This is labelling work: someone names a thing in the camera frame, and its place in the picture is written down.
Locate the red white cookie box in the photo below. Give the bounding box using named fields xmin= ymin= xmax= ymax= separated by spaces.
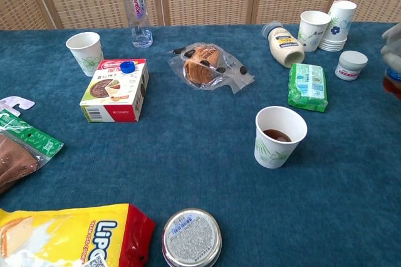
xmin=79 ymin=58 xmax=150 ymax=123

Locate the round metal tin can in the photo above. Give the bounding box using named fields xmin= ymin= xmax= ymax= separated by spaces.
xmin=161 ymin=207 xmax=222 ymax=267

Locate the blue bottle cap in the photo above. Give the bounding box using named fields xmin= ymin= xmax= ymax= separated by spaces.
xmin=120 ymin=60 xmax=137 ymax=74

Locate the brown drink bottle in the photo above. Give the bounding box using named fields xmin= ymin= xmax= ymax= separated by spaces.
xmin=382 ymin=66 xmax=401 ymax=100

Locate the blue table cloth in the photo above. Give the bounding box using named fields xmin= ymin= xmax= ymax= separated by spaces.
xmin=0 ymin=22 xmax=401 ymax=267

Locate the empty paper cup green print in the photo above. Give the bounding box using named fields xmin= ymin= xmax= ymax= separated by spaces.
xmin=296 ymin=10 xmax=332 ymax=53

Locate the mayonnaise squeeze bottle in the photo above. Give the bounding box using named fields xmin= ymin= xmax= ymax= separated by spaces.
xmin=261 ymin=21 xmax=305 ymax=69

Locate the yellow red cookie bag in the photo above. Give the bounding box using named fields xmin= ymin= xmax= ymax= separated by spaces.
xmin=0 ymin=203 xmax=156 ymax=267

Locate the green brown snack bag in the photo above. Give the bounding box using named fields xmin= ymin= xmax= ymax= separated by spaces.
xmin=0 ymin=108 xmax=65 ymax=196

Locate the clear water bottle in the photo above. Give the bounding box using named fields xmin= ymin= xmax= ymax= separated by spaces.
xmin=121 ymin=0 xmax=154 ymax=49

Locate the paper cup stack blue flower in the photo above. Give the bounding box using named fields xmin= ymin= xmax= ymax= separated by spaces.
xmin=318 ymin=0 xmax=358 ymax=52

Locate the paper cup green flower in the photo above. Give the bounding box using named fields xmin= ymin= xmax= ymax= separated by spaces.
xmin=254 ymin=105 xmax=308 ymax=169
xmin=65 ymin=31 xmax=105 ymax=77

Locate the toothbrush blister pack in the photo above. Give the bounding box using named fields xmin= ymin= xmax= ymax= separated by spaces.
xmin=0 ymin=95 xmax=36 ymax=117

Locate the green tissue pack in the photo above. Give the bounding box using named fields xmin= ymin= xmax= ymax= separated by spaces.
xmin=288 ymin=63 xmax=329 ymax=113

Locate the small white jar grey lid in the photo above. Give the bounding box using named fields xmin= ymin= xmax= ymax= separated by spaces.
xmin=334 ymin=50 xmax=369 ymax=81

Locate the bread in clear bag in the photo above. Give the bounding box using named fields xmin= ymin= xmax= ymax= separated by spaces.
xmin=167 ymin=42 xmax=256 ymax=95

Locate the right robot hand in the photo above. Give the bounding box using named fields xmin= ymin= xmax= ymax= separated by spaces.
xmin=380 ymin=22 xmax=401 ymax=70

